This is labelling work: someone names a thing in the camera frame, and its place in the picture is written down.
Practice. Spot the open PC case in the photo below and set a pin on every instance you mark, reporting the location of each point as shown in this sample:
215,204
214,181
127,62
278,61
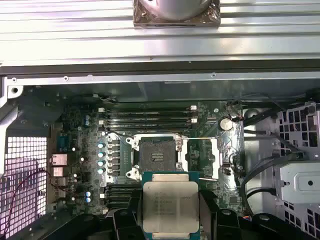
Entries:
150,80

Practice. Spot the silver rear port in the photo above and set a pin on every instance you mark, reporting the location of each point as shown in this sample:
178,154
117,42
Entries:
58,172
58,160

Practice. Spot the blue-top capacitor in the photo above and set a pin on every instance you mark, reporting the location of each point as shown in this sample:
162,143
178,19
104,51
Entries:
100,163
101,154
101,145
100,171

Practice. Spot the green motherboard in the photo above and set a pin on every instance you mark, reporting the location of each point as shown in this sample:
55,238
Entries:
217,192

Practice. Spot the silver-topped CPU plate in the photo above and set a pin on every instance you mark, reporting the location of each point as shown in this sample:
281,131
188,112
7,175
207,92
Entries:
170,200

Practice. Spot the silver metal disk bay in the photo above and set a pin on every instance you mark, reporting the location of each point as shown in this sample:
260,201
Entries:
300,180

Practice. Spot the metal socket cover frame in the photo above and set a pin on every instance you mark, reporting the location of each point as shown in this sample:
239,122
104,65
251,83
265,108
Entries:
216,157

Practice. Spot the CPU socket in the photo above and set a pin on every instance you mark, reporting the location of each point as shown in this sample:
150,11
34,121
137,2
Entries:
155,150

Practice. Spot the black RAM slot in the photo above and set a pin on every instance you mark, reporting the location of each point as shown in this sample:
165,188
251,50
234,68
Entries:
150,121
150,127
150,109
122,199
150,115
120,205
122,193
122,187

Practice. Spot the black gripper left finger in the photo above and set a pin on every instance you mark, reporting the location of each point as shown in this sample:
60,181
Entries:
136,220

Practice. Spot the silver coin battery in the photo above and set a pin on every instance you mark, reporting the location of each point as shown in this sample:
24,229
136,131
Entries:
226,123

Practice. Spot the blue rear port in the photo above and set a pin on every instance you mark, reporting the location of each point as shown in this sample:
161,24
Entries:
63,142

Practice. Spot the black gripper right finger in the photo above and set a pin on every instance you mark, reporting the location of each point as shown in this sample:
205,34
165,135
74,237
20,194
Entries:
215,225

